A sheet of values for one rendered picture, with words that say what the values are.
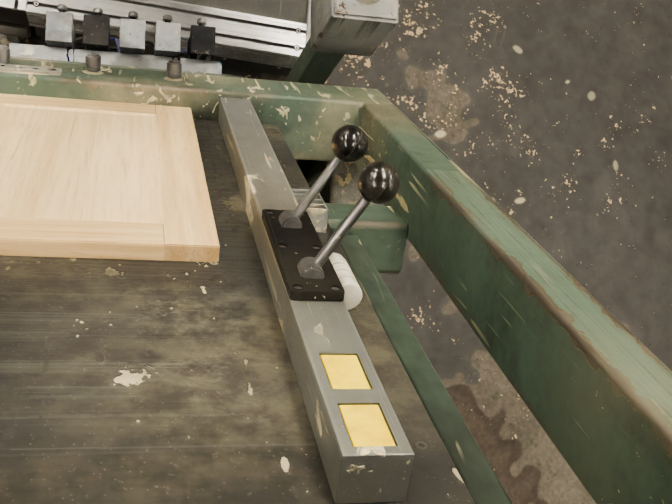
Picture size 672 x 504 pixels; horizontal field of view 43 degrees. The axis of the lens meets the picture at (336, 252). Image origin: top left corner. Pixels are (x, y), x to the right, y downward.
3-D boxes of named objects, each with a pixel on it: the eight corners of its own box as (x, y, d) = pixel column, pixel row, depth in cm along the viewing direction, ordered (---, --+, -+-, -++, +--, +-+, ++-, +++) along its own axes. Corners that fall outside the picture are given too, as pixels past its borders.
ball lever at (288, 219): (295, 233, 93) (370, 133, 90) (301, 247, 89) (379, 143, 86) (267, 215, 91) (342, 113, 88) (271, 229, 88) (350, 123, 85)
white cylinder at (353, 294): (360, 311, 85) (343, 276, 92) (364, 284, 83) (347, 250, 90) (331, 310, 84) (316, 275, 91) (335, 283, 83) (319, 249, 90)
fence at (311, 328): (248, 123, 143) (250, 99, 142) (405, 502, 59) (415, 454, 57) (217, 120, 142) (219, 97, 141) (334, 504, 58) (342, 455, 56)
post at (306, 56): (283, 120, 237) (355, 12, 165) (283, 141, 236) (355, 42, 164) (262, 118, 235) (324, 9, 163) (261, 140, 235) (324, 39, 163)
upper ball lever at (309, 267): (316, 282, 82) (401, 170, 79) (323, 300, 79) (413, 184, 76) (284, 263, 81) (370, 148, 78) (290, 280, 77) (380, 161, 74)
